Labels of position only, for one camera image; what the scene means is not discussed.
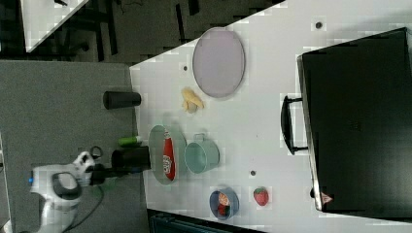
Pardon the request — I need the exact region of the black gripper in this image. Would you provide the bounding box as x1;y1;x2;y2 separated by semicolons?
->
73;151;142;186

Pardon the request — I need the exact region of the red felt ketchup bottle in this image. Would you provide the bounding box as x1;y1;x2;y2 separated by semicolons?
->
162;132;176;181

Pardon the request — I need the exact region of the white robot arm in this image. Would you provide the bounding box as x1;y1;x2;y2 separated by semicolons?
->
23;151;140;233

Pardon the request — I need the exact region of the pale green metal strainer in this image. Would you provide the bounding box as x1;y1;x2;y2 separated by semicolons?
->
149;125;187;185

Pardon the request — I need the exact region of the black cylinder cup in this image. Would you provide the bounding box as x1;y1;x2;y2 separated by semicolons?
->
111;146;151;171

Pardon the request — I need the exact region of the green marker bottle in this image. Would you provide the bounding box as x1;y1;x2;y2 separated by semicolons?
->
118;136;142;148

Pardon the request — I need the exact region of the dark teal crate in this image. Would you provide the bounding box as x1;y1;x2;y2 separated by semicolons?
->
147;209;263;233

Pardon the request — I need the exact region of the teal metal mug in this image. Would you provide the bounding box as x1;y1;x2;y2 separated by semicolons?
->
184;133;220;174

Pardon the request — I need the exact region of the yellow plush banana toy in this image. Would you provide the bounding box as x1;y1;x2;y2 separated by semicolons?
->
182;87;204;114

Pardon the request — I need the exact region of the blue bowl with toy food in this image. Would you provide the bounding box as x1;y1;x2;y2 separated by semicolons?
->
209;187;239;220

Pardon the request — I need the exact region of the red plush strawberry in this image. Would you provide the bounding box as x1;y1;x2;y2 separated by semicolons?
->
254;187;269;206

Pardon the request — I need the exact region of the lavender oval plate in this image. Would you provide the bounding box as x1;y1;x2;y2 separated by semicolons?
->
192;27;246;98

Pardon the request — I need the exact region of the white side table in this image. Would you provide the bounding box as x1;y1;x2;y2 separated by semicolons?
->
19;0;89;52

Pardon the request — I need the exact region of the black toaster oven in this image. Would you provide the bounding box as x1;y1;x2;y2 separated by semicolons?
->
296;27;412;222

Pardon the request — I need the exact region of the black cylinder post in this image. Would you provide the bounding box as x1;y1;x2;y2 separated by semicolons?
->
103;91;142;110

